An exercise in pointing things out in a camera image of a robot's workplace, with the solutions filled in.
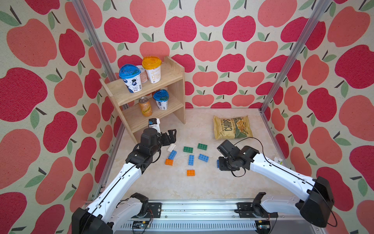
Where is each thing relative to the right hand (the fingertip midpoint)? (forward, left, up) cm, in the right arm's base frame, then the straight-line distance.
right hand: (221, 169), depth 79 cm
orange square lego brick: (-1, +17, -8) cm, 19 cm away
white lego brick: (+14, +32, -7) cm, 36 cm away
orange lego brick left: (+4, +31, -8) cm, 33 cm away
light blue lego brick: (+10, +30, -8) cm, 32 cm away
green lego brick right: (+18, +11, -8) cm, 22 cm away
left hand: (+10, +28, +16) cm, 34 cm away
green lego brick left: (+15, +20, -7) cm, 26 cm away
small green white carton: (+11, -36, -6) cm, 38 cm away
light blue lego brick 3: (+10, +10, -8) cm, 16 cm away
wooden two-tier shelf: (+36, +66, +9) cm, 75 cm away
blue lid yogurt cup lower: (+32, +38, +22) cm, 54 cm away
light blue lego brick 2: (+7, +18, -7) cm, 21 cm away
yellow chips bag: (+32, -10, -2) cm, 33 cm away
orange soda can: (+24, +45, +21) cm, 55 cm away
